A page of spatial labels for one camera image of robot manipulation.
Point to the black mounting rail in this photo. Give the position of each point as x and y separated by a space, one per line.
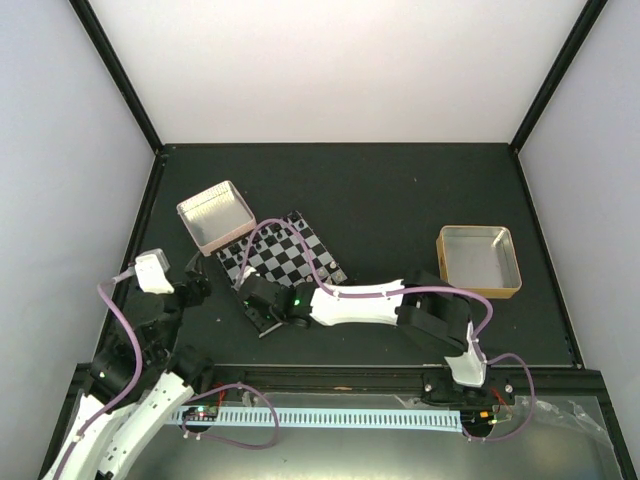
430 381

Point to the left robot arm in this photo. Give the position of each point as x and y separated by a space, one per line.
139 377

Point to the pink metal tin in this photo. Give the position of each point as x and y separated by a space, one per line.
216 217

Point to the light blue cable duct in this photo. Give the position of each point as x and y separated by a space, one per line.
329 418

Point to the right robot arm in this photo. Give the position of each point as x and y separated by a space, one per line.
418 304

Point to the gold metal tin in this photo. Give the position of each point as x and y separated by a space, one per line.
481 259

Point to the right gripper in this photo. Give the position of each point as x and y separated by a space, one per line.
262 324

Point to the black white chessboard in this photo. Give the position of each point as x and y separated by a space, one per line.
298 272

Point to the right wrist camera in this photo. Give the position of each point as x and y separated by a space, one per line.
247 272

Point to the black chess pieces row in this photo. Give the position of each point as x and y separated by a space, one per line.
272 247

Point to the right circuit board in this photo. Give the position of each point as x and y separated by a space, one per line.
481 418

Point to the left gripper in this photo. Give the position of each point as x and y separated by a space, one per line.
195 295

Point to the circuit board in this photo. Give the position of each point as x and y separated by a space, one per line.
481 418
200 414

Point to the left circuit board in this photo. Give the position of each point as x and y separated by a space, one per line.
200 414

